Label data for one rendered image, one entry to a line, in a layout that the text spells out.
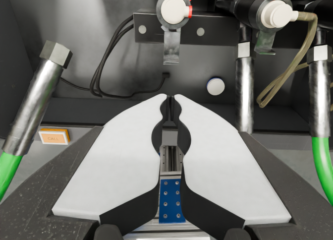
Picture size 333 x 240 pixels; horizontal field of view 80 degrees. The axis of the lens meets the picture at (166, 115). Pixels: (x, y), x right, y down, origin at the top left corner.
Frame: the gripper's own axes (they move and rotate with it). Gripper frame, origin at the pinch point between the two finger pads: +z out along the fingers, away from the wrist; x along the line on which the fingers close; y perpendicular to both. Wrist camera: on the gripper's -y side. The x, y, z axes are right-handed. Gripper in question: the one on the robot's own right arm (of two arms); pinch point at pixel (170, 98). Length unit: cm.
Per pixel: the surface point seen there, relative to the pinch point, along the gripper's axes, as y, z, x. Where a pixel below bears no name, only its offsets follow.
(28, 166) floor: 132, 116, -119
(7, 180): 7.7, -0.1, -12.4
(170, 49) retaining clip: -1.1, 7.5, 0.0
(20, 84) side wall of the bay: 12.3, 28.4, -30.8
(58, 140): 20.3, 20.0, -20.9
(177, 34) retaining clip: -2.3, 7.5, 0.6
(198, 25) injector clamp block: -1.7, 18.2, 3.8
